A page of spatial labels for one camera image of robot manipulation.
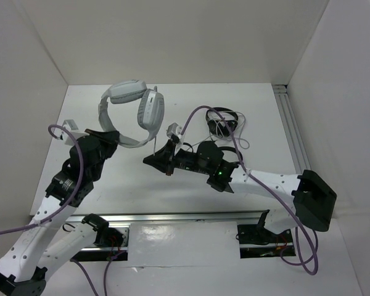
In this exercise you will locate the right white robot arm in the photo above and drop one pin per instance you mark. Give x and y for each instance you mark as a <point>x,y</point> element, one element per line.
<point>306,199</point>

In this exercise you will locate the aluminium side rail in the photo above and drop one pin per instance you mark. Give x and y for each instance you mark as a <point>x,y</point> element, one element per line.
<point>290,155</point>

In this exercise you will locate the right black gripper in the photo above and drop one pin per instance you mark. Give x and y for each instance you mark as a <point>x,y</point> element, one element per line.
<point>165,158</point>

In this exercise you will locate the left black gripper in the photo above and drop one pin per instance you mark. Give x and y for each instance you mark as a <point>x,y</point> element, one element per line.
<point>109,138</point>

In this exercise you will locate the black on-ear headphones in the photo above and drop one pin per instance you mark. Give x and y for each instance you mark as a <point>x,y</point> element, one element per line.
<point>221,123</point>
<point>239,156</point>

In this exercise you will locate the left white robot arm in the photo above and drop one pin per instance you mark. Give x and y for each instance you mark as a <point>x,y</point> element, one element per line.
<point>33,259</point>

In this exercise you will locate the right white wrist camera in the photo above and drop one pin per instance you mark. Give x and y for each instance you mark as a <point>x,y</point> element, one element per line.
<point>175,133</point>

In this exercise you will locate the aluminium mounting rail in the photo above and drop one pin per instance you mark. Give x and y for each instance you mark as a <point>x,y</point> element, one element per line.
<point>252,244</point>

